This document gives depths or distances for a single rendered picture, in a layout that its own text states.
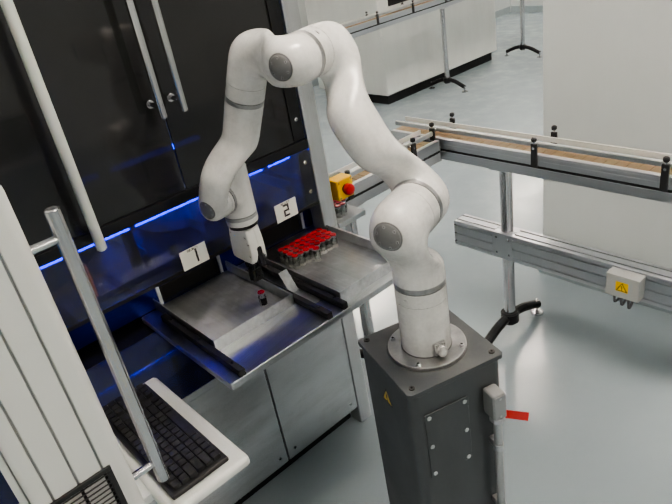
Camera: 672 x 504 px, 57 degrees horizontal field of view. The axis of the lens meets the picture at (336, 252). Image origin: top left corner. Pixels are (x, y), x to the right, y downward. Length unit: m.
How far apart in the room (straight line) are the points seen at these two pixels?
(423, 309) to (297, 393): 0.97
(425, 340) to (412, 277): 0.17
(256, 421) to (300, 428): 0.22
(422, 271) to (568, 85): 1.78
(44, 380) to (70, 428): 0.11
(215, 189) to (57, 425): 0.63
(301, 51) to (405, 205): 0.36
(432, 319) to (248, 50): 0.70
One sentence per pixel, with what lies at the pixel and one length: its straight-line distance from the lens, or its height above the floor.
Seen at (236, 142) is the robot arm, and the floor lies 1.38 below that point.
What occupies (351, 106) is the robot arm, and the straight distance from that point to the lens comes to 1.27.
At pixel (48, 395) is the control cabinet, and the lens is 1.14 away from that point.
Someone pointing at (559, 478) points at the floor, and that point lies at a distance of 2.39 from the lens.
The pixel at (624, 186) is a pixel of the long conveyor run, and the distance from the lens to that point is 2.26.
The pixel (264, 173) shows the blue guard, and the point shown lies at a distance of 1.89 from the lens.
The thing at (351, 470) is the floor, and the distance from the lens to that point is 2.44.
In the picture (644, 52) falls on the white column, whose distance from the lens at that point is 2.80.
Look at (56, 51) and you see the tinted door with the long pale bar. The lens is 1.60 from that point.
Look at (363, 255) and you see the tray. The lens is 1.90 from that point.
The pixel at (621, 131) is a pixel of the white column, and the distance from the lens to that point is 2.92.
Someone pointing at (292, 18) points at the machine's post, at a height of 1.56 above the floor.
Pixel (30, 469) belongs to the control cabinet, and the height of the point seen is 1.09.
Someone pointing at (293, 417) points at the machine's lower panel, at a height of 0.26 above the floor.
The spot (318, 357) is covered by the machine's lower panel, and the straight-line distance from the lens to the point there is 2.27.
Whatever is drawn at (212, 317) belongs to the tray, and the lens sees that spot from 1.77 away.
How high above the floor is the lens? 1.80
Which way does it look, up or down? 28 degrees down
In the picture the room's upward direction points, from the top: 10 degrees counter-clockwise
